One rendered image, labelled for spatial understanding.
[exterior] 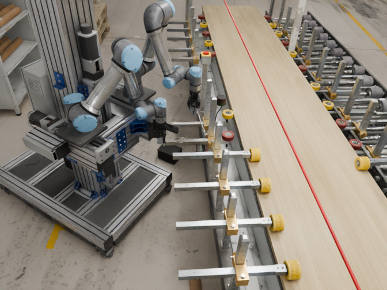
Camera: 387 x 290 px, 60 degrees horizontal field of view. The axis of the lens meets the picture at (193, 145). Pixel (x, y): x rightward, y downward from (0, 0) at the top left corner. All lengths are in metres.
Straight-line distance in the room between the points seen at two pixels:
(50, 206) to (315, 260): 1.95
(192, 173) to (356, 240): 1.79
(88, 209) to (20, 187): 0.63
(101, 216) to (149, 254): 0.46
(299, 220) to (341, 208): 0.27
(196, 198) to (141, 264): 0.77
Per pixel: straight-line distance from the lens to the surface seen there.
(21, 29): 4.80
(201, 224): 1.64
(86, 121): 1.84
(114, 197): 2.78
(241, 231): 2.06
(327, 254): 1.76
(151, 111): 2.01
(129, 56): 1.75
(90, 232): 2.58
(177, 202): 2.98
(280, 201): 1.89
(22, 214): 3.17
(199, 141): 2.23
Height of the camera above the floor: 2.28
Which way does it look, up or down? 40 degrees down
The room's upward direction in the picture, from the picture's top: 3 degrees clockwise
